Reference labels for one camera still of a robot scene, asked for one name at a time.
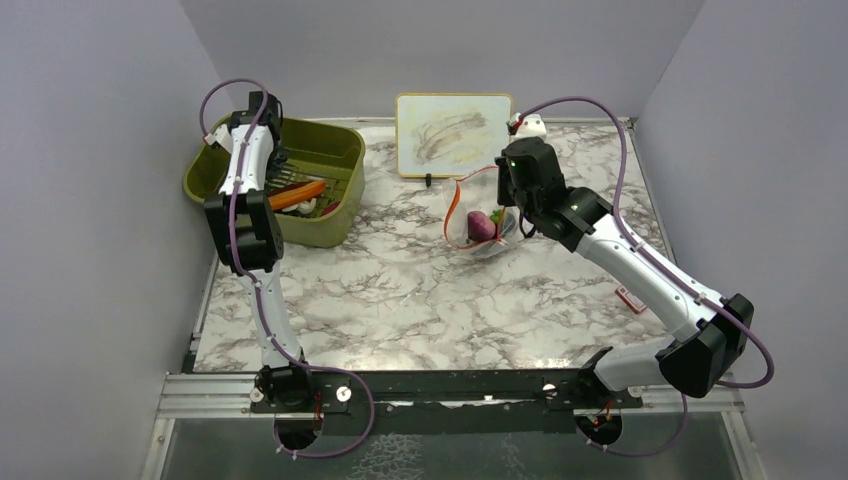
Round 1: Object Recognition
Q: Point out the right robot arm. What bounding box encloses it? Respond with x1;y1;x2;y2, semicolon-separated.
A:
495;137;754;407

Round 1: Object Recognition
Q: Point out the orange toy carrot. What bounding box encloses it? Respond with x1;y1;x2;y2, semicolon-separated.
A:
269;180;326;211

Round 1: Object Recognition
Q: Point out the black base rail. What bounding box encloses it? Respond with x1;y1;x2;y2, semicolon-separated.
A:
249;368;642;436

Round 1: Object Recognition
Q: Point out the white toy mushroom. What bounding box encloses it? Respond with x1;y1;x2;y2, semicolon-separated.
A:
281;198;317;216

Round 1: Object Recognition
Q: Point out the clear zip bag orange zipper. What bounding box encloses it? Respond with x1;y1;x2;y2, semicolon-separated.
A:
442;166;520;260

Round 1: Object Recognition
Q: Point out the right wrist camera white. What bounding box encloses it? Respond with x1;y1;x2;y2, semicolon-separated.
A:
507;112;548;141

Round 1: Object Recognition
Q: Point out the olive green plastic bin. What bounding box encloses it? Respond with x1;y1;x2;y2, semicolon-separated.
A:
183;117;365;248

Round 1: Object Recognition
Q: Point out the pink purple toy onion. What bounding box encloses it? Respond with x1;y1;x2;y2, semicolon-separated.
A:
466;210;496;242

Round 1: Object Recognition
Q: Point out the small red white card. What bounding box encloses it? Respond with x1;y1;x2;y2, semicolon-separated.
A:
615;286;648;315

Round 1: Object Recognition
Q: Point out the framed painting on stand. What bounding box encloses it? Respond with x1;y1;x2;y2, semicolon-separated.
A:
395;92;513;179

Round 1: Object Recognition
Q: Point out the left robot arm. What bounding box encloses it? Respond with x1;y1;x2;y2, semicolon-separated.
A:
203;87;315;412

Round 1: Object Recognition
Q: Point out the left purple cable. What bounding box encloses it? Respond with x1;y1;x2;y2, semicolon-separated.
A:
198;78;378;462

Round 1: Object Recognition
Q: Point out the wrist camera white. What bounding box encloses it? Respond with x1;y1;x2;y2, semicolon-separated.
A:
204;124;233;154
507;112;548;141

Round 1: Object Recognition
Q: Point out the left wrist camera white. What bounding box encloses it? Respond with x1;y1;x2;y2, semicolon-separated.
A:
204;124;233;154

